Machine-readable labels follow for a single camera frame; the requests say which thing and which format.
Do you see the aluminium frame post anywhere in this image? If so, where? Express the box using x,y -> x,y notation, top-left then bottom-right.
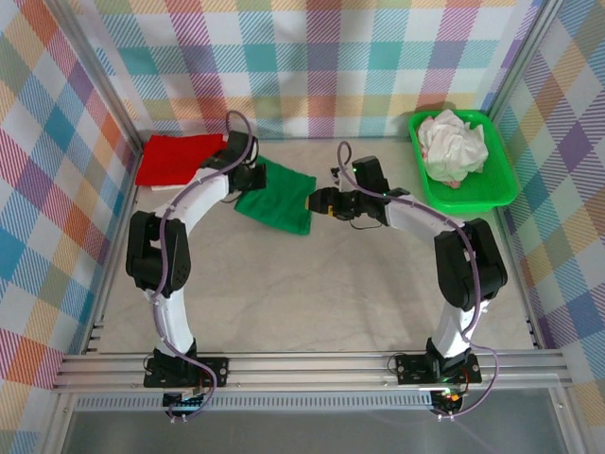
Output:
46,0 -> 155,152
481,0 -> 566,124

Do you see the crumpled white t-shirt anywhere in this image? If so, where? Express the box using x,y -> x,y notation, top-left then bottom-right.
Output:
418,109 -> 490,183

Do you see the green t-shirt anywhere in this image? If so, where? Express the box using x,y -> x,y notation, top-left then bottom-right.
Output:
234,158 -> 318,236

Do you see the slotted cable duct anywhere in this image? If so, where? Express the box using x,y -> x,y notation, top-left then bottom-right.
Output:
75,395 -> 434,411

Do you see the grey metal panel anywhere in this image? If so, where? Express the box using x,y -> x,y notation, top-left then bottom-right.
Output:
60,410 -> 568,454

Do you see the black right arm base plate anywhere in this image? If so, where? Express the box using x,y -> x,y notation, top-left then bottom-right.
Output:
394,352 -> 483,384

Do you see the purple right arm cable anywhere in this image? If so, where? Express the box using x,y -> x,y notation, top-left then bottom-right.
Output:
336,140 -> 498,421

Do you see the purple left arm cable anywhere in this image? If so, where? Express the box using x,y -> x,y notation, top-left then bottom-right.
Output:
149,111 -> 261,420

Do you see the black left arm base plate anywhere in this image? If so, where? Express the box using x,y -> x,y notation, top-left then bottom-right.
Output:
143,357 -> 231,390

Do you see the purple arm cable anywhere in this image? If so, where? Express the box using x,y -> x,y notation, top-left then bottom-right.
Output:
336,140 -> 498,421
149,111 -> 261,420

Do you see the aluminium side rail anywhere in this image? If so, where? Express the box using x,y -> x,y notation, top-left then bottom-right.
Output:
82,146 -> 146,356
493,207 -> 549,354

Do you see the folded red t-shirt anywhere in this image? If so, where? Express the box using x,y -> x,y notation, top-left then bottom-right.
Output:
135,133 -> 228,187

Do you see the green plastic basket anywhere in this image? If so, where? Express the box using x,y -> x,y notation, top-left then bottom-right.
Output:
407,109 -> 519,214

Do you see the aluminium mounting rail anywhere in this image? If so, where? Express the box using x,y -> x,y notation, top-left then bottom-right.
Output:
51,349 -> 573,393

